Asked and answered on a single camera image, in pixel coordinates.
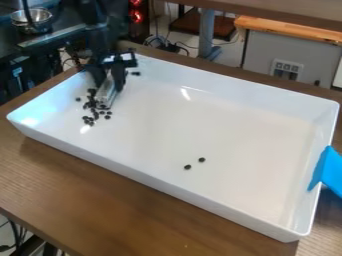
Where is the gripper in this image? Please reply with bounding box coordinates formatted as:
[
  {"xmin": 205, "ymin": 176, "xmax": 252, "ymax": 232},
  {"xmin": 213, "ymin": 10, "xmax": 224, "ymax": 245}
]
[{"xmin": 84, "ymin": 48, "xmax": 139, "ymax": 93}]

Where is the wooden desk with grey leg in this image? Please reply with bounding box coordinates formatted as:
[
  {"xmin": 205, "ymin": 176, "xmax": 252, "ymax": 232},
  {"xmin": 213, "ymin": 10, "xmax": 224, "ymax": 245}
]
[{"xmin": 152, "ymin": 0, "xmax": 342, "ymax": 62}]

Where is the silver sweeping tool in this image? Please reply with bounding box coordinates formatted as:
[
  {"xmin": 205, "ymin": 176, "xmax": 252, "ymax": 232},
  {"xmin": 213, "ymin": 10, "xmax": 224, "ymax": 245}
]
[{"xmin": 94, "ymin": 74, "xmax": 123, "ymax": 108}]

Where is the white tray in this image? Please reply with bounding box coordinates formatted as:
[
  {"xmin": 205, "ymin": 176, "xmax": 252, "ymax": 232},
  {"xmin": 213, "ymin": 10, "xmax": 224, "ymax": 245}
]
[{"xmin": 5, "ymin": 52, "xmax": 341, "ymax": 244}]

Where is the blue tool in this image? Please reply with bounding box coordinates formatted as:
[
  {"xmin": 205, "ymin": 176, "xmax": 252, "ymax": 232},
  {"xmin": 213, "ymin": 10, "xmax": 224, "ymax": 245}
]
[{"xmin": 305, "ymin": 145, "xmax": 342, "ymax": 200}]

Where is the silver bowl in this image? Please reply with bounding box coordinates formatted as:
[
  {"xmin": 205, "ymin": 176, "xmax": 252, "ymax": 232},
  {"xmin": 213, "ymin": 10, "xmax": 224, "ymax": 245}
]
[{"xmin": 8, "ymin": 7, "xmax": 55, "ymax": 35}]

